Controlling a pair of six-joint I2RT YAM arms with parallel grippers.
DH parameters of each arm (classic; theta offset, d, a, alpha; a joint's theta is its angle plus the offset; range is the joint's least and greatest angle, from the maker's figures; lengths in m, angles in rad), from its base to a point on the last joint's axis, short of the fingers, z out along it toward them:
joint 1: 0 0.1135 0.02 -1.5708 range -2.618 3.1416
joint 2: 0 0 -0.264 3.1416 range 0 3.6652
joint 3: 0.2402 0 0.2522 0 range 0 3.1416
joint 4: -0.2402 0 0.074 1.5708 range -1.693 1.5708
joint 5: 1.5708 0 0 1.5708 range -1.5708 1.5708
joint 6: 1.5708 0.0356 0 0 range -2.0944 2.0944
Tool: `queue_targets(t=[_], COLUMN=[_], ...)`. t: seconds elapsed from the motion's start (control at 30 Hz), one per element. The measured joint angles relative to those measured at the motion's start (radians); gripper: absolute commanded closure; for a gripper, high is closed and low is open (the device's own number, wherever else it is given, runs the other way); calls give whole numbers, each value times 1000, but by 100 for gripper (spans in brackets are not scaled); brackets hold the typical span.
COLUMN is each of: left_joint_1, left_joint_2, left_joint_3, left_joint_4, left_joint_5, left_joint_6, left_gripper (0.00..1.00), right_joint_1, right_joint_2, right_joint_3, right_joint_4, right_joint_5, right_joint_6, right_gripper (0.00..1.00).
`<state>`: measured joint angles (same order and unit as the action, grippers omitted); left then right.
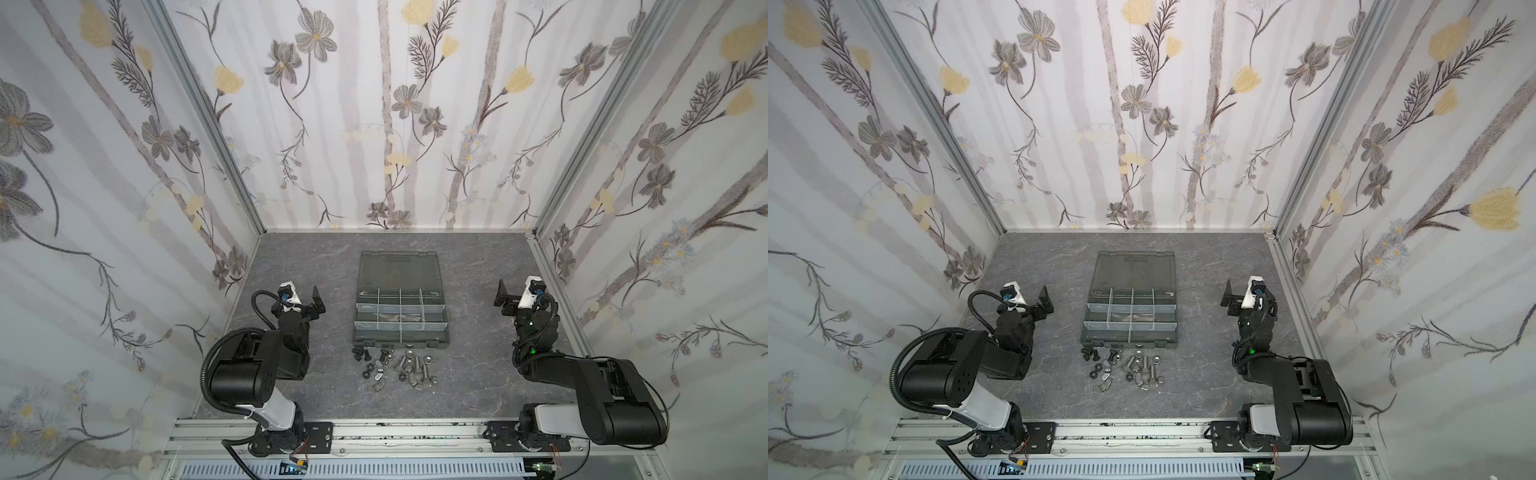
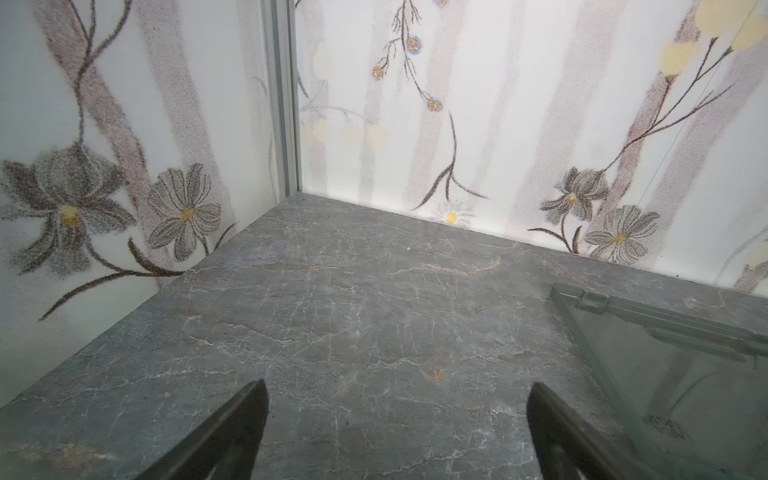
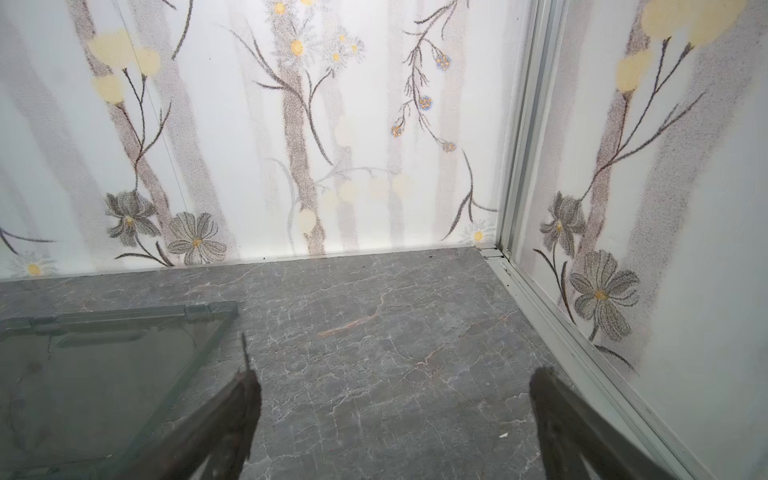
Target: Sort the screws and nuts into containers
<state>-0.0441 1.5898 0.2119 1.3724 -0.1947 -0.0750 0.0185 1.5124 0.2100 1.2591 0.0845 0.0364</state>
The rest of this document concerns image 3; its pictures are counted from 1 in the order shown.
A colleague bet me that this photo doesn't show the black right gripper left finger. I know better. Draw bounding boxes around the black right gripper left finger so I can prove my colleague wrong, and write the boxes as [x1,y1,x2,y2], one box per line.
[117,335,262,479]

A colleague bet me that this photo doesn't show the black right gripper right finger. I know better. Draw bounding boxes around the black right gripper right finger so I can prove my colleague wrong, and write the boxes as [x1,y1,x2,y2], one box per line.
[529,367,673,479]

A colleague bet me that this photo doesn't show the green transparent compartment box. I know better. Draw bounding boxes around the green transparent compartment box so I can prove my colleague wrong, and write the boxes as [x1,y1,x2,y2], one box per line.
[1,301,239,479]

